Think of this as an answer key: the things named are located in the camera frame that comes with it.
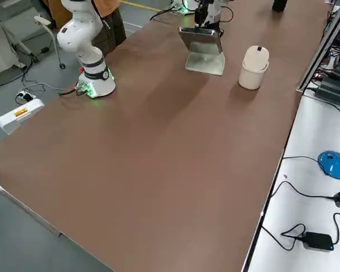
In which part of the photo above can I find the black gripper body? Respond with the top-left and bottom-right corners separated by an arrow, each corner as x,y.
215,22 -> 226,39
196,0 -> 212,16

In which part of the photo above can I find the person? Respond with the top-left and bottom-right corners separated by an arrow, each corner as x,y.
95,0 -> 128,56

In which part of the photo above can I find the aluminium frame post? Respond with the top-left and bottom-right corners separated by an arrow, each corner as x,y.
296,0 -> 340,93

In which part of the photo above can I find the shiny metal tray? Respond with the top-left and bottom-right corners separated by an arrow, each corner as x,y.
177,26 -> 224,54

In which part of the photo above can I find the white power strip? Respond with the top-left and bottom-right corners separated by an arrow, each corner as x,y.
15,90 -> 37,103

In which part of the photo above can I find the white control box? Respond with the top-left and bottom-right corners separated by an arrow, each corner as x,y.
0,98 -> 46,135

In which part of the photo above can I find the white cabinet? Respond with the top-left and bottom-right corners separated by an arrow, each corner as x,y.
0,0 -> 32,79

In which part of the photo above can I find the blue round device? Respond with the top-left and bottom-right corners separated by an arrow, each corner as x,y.
317,150 -> 340,180

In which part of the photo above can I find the beige plastic dustpan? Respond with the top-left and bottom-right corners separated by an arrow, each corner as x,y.
185,52 -> 226,77

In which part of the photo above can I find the beige bin with lid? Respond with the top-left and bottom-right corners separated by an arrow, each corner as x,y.
237,45 -> 270,91

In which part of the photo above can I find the black cylindrical vase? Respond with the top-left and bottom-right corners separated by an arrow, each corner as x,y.
271,0 -> 288,12

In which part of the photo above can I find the white metal chair frame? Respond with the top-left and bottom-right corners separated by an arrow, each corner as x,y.
33,15 -> 66,70

